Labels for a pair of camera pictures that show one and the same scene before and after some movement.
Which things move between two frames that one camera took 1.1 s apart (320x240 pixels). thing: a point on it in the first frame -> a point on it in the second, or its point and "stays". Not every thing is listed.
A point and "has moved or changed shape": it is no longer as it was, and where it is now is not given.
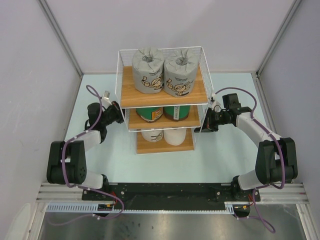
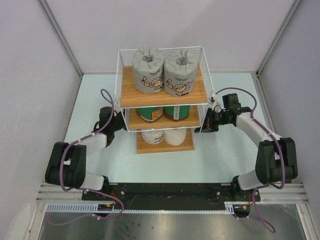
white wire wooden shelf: (164, 91) stays
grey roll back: (148, 70) stays
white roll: (152, 136) has moved or changed shape
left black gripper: (116, 108) -> (119, 114)
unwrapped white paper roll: (175, 137) stays
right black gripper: (208, 126) stays
